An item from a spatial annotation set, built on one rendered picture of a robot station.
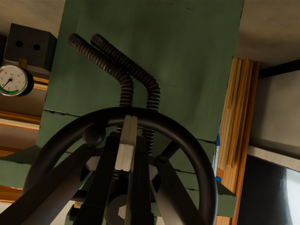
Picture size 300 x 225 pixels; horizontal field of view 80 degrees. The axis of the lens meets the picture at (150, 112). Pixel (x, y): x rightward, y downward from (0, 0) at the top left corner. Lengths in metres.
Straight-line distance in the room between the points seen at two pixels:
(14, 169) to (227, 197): 0.53
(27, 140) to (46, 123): 2.71
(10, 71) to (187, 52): 0.39
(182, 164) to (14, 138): 2.95
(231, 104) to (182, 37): 1.41
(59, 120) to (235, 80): 1.63
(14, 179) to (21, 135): 2.69
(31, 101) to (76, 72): 2.68
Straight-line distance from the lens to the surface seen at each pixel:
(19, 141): 3.24
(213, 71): 0.51
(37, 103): 3.11
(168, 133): 0.27
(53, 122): 0.48
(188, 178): 0.50
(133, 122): 0.21
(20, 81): 0.44
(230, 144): 1.85
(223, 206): 0.57
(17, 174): 0.54
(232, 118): 1.84
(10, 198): 2.94
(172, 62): 0.47
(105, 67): 0.34
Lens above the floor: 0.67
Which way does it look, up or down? 1 degrees down
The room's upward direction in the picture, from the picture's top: 169 degrees counter-clockwise
